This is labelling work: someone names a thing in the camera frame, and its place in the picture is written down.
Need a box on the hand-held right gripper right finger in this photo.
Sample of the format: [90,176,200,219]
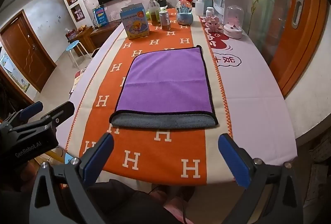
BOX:
[218,133,303,224]

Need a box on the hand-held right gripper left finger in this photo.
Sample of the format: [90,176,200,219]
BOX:
[29,132,115,224]

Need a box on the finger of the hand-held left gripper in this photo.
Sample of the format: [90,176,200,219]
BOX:
[11,101,44,121]
[39,101,75,127]

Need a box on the purple and grey towel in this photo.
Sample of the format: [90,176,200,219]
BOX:
[109,45,219,129]

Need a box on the person's dark clothing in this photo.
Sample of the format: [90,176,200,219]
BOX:
[86,179,187,224]

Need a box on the orange patterned blanket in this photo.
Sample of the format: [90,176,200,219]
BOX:
[65,8,233,186]

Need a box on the pink printed tablecloth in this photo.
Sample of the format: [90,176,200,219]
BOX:
[65,14,298,184]

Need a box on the brown wooden door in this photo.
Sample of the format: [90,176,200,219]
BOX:
[0,9,57,93]

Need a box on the blue round stool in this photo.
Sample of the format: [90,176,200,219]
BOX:
[66,40,93,68]

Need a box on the red box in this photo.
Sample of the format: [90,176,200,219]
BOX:
[65,30,79,41]

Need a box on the wooden cabinet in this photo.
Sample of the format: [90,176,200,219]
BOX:
[66,23,120,58]

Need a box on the blue printed board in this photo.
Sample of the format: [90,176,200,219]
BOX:
[92,5,108,28]

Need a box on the blue cartoon box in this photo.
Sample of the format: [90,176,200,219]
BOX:
[119,3,151,40]

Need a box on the glass dome ornament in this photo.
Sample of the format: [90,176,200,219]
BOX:
[223,4,245,40]

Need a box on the pink plush toy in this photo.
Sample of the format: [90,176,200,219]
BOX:
[204,15,221,32]

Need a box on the oil bottle with black cap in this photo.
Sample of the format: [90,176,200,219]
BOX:
[148,0,161,26]

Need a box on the glass jar of brown spice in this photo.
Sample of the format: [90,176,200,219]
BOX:
[159,10,172,31]

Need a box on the green packet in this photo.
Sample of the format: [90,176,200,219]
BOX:
[145,6,169,21]

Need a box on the orange sliding door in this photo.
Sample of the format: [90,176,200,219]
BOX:
[269,0,331,98]

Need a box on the blue snow globe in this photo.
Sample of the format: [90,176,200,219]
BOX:
[176,0,195,25]

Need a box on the white water dispenser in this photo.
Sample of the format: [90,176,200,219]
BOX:
[209,0,253,34]

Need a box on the white plastic jug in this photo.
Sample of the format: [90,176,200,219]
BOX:
[195,0,213,17]

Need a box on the wall poster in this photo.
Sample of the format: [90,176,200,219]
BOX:
[0,49,30,93]

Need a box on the silver door handle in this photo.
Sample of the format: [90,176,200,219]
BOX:
[291,0,305,29]

